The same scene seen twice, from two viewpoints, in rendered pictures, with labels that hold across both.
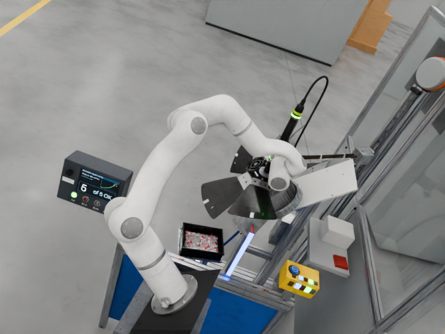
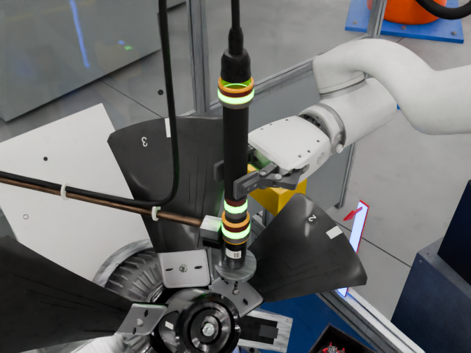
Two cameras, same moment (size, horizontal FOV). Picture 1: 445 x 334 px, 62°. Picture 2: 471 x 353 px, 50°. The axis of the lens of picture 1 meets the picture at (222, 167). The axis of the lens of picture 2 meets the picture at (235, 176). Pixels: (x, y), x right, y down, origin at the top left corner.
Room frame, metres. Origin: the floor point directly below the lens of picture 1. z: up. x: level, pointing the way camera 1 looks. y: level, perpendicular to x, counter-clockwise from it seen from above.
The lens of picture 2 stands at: (1.80, 0.22, 1.95)
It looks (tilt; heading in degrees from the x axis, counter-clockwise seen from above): 43 degrees down; 235
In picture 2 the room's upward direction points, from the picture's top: straight up
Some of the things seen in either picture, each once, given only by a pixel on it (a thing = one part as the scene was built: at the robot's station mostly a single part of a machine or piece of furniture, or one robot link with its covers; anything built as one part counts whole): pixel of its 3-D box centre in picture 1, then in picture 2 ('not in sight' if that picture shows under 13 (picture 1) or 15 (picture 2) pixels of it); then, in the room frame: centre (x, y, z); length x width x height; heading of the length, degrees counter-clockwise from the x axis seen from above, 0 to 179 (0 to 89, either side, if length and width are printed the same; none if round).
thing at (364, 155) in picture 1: (362, 156); not in sight; (1.89, -0.70, 1.35); 0.10 x 0.07 x 0.08; 128
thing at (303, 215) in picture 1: (275, 256); not in sight; (1.65, -0.53, 0.57); 0.09 x 0.04 x 1.15; 3
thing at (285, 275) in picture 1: (298, 279); (272, 183); (1.16, -0.52, 1.02); 0.16 x 0.10 x 0.11; 93
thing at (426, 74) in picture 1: (434, 73); not in sight; (1.94, -0.77, 1.88); 0.17 x 0.15 x 0.16; 3
